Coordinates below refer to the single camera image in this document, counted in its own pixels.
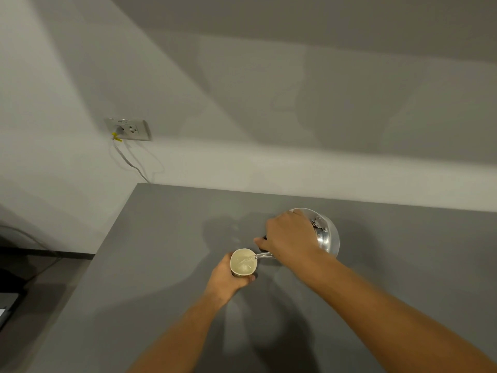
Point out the person's left hand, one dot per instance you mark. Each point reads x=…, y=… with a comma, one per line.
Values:
x=223, y=279

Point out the person's right hand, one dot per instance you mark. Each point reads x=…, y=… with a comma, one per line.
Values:
x=290, y=240

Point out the person's left thumb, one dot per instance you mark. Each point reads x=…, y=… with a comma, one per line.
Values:
x=248, y=278

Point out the person's right fingers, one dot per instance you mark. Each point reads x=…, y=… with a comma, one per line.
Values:
x=263, y=242

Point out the metal spoon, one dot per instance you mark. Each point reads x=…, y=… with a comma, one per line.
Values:
x=264, y=256

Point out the white cup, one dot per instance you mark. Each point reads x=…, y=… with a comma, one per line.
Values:
x=243, y=262

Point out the person's right forearm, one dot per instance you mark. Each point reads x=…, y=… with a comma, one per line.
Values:
x=392, y=314

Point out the person's left forearm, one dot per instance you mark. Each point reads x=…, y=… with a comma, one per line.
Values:
x=178, y=336

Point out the silver metal pot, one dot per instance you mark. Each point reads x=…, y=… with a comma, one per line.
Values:
x=325, y=233

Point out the white wall socket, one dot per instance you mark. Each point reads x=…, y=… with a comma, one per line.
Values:
x=130, y=129

